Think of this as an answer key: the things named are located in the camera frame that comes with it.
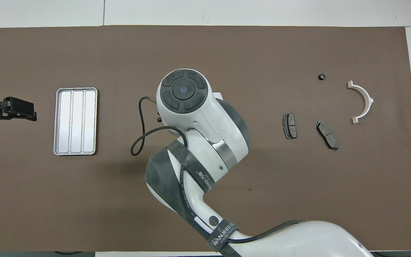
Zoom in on silver metal tray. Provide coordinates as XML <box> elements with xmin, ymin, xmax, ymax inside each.
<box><xmin>53</xmin><ymin>87</ymin><xmax>98</xmax><ymax>156</ymax></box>

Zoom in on rectangular grey brake pad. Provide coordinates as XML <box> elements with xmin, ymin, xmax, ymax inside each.
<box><xmin>282</xmin><ymin>113</ymin><xmax>298</xmax><ymax>140</ymax></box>

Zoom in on white semicircular plastic bracket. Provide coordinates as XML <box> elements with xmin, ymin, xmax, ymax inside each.
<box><xmin>347</xmin><ymin>81</ymin><xmax>374</xmax><ymax>124</ymax></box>

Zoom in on curved grey brake pad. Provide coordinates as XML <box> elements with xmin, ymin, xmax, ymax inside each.
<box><xmin>316</xmin><ymin>121</ymin><xmax>339</xmax><ymax>151</ymax></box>

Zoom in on brown table mat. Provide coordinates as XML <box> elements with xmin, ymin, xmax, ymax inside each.
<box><xmin>0</xmin><ymin>26</ymin><xmax>411</xmax><ymax>252</ymax></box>

